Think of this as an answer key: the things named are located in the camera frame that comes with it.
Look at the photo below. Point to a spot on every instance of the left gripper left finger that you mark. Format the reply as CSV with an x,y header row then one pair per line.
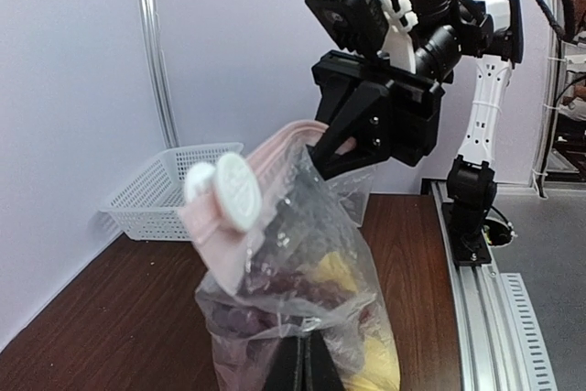
x,y
287,370

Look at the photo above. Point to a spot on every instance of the aluminium front rail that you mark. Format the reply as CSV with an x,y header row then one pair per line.
x,y
501,343

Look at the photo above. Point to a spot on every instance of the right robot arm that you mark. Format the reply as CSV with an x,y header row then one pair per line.
x,y
490,32

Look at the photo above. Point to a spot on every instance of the white plastic basket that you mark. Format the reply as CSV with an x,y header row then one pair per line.
x,y
145,206

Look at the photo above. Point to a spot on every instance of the clear zip top bag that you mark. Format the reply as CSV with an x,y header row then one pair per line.
x,y
260,208

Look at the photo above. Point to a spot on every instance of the right aluminium wall post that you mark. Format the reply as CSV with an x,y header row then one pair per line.
x,y
158,71

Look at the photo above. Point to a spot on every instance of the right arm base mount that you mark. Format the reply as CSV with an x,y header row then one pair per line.
x,y
466,250

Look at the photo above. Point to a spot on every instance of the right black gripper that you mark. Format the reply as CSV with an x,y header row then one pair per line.
x,y
373,112

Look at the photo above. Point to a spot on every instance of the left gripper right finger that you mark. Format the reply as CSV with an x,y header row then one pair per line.
x,y
318,370

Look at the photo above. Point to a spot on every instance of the purple fake grapes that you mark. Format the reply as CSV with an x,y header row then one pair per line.
x,y
271,304

